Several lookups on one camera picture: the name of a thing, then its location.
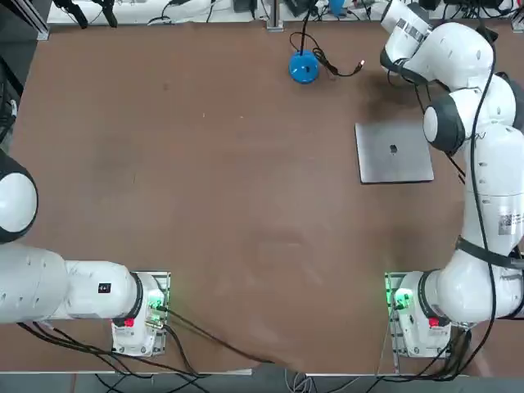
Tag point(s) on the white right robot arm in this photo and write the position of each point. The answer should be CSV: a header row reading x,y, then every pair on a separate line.
x,y
491,184

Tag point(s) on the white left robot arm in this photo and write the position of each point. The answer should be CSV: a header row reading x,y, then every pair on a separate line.
x,y
82,286

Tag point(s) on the grey laptop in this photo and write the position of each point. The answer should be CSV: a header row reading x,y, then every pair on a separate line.
x,y
385,163

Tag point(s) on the blue desk lamp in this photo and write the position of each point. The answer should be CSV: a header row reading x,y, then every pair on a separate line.
x,y
304,69

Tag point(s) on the black tripod leg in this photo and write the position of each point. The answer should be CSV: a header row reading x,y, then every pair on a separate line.
x,y
108,12
79,16

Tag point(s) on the aluminium profile post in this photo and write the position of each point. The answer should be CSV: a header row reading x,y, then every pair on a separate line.
x,y
275,14

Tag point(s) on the aluminium corner rail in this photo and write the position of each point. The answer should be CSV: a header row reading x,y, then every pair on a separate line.
x,y
30,20

